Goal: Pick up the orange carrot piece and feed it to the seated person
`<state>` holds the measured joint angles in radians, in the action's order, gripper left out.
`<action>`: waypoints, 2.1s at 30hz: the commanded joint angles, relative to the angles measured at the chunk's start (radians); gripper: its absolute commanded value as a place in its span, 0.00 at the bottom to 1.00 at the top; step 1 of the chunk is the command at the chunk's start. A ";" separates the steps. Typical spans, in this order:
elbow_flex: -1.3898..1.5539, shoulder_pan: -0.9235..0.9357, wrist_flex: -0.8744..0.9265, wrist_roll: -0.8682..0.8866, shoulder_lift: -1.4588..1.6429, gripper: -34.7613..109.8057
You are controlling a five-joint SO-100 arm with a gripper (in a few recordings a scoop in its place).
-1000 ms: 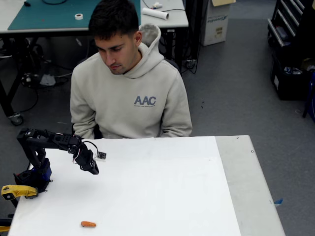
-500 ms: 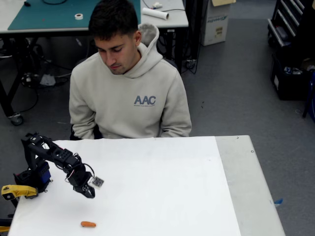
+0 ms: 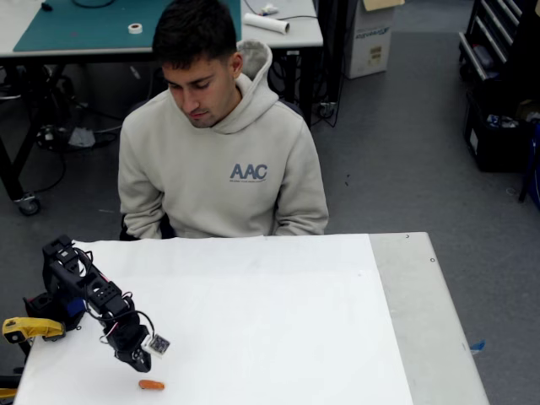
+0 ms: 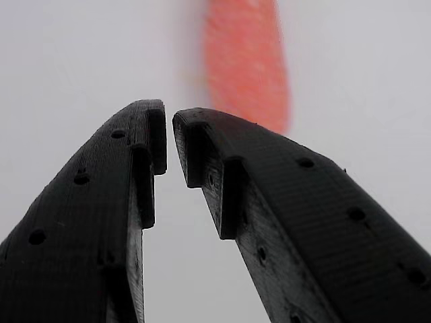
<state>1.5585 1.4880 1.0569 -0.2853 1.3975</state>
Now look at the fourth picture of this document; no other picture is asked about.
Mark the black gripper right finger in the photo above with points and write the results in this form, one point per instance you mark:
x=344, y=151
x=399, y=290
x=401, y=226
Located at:
x=320, y=235

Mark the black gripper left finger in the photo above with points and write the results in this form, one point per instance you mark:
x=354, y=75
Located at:
x=84, y=218

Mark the small orange object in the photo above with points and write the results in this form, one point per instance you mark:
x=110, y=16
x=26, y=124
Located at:
x=246, y=67

